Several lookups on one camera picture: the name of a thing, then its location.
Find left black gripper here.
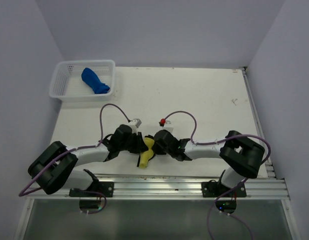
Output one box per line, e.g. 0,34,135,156
119,131,149,154

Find yellow and black towel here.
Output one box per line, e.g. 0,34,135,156
137,137,155,169

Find blue towel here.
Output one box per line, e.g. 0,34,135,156
81,67,111,95

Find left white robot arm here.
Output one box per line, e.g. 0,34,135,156
27,124,148,197

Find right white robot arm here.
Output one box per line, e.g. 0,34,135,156
154,130,265,197

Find white plastic basket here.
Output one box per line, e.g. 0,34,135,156
49,59,116,103

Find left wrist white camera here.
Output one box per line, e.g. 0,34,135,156
127,118,142,134

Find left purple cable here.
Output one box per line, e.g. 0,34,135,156
18,103,132,215

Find aluminium mounting rail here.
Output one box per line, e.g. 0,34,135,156
26,176,292,201

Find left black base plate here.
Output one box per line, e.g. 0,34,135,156
69,181,115,198

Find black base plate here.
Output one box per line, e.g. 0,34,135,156
201,180,247,198
69,181,115,198

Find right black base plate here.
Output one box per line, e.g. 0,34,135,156
201,180,247,198

